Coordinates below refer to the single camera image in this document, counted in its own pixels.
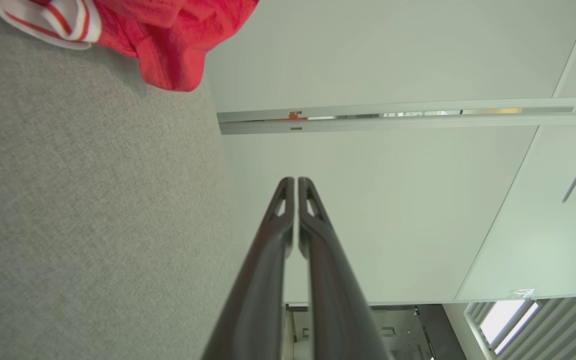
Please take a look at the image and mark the grey window blinds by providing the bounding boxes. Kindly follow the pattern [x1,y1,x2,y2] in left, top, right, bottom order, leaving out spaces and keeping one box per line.
[464,289,576,360]

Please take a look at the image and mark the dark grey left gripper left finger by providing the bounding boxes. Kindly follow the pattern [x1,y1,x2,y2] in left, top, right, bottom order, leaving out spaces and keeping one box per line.
[202,177,295,360]

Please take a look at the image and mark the red basketball jersey white trim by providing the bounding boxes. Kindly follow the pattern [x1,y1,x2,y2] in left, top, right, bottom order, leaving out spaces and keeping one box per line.
[0,0,260,93]

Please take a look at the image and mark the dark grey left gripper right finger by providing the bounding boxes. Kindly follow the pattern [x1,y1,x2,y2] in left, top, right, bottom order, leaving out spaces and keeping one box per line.
[298,177,393,360]

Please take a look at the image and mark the grey metal partition post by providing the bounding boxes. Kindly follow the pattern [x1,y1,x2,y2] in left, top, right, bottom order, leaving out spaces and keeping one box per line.
[216,96,576,136]

